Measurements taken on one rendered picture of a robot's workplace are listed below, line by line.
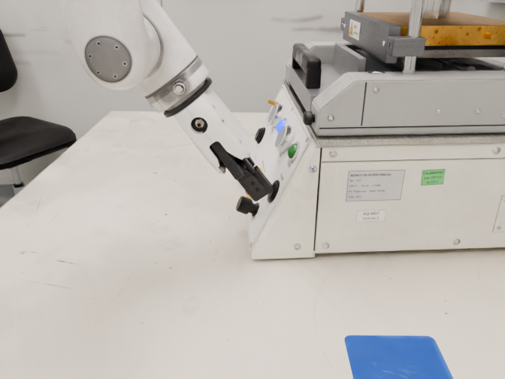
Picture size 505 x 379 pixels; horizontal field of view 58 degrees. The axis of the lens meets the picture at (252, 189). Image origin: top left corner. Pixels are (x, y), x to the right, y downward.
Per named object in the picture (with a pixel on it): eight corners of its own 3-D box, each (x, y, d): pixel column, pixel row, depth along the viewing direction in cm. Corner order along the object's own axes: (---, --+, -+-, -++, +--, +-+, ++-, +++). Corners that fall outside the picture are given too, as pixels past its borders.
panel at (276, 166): (243, 168, 92) (284, 85, 85) (250, 252, 65) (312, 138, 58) (234, 165, 91) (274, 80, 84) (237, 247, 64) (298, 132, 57)
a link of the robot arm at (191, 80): (195, 63, 51) (211, 84, 52) (199, 50, 59) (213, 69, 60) (139, 105, 53) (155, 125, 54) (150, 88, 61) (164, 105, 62)
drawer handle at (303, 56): (303, 67, 76) (304, 42, 74) (320, 88, 63) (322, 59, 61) (291, 67, 76) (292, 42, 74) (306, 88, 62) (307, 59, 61)
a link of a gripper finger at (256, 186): (246, 161, 58) (275, 198, 61) (246, 152, 61) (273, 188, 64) (226, 174, 59) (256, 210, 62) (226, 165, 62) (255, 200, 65)
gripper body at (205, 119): (204, 81, 52) (259, 155, 56) (207, 64, 61) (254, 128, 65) (153, 119, 53) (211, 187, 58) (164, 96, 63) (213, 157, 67)
